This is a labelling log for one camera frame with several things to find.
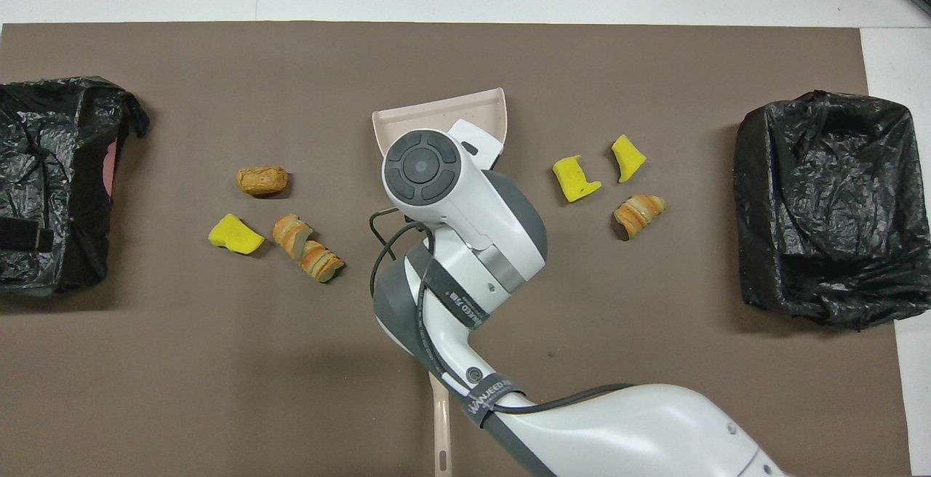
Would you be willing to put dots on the yellow sponge green backed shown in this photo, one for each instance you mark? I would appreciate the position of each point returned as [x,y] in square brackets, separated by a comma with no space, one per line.
[233,237]

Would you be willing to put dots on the brown bread roll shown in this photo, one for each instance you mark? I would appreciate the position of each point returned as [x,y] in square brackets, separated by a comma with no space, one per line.
[262,180]

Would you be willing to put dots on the croissant piece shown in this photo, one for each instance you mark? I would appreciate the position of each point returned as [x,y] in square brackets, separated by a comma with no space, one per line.
[291,233]
[320,262]
[640,214]

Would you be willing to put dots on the beige plastic dustpan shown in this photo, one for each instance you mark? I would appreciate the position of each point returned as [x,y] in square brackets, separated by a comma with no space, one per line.
[436,113]

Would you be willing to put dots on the beige brush black bristles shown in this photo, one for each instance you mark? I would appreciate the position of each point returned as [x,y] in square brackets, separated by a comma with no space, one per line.
[440,433]

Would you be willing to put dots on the yellow sponge piece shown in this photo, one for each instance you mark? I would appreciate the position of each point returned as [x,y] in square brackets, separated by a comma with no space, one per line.
[627,157]
[574,180]

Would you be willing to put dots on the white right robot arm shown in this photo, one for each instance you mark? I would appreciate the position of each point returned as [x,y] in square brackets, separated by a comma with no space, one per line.
[654,433]

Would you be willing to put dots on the black bag bin pink patch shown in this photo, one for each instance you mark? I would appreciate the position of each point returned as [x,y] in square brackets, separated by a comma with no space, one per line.
[51,142]

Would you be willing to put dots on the black bag lined bin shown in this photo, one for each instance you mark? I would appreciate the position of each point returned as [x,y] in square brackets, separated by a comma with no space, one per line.
[829,208]

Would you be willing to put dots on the brown table mat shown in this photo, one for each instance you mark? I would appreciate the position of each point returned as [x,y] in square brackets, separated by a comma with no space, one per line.
[218,390]

